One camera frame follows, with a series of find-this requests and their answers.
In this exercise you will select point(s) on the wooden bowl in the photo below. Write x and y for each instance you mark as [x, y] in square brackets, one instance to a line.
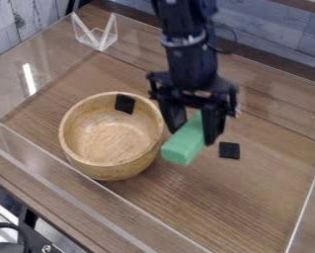
[109, 145]

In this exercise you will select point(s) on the clear acrylic enclosure wall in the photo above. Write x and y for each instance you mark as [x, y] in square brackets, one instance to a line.
[216, 206]

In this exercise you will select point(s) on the green rectangular stick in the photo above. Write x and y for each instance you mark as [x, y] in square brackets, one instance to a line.
[183, 146]

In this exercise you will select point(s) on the black metal table frame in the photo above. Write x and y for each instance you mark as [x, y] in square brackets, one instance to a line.
[29, 241]

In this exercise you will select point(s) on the clear acrylic corner bracket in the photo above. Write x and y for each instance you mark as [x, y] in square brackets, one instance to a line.
[99, 39]

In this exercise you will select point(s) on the black square pad in bowl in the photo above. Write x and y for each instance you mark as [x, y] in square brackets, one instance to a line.
[124, 103]

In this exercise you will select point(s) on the black square pad on table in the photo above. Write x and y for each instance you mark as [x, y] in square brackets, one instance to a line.
[230, 150]

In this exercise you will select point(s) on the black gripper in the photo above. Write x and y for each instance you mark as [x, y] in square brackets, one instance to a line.
[191, 84]

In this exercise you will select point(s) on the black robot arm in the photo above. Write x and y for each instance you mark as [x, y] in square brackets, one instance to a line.
[185, 21]

